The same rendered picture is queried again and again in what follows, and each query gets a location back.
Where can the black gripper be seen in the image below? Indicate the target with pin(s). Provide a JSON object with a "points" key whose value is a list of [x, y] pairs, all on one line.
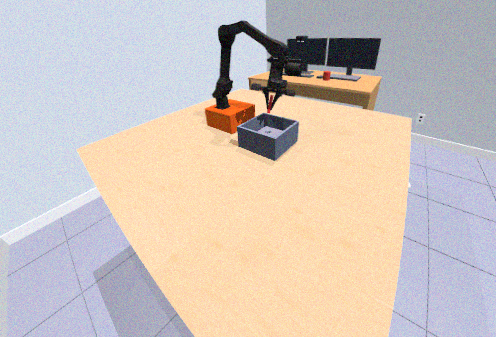
{"points": [[266, 90]]}

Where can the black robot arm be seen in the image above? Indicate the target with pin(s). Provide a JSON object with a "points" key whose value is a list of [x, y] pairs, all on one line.
{"points": [[276, 48]]}

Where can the white square plate with hole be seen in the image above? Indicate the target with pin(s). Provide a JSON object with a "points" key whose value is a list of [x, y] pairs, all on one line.
{"points": [[270, 131]]}

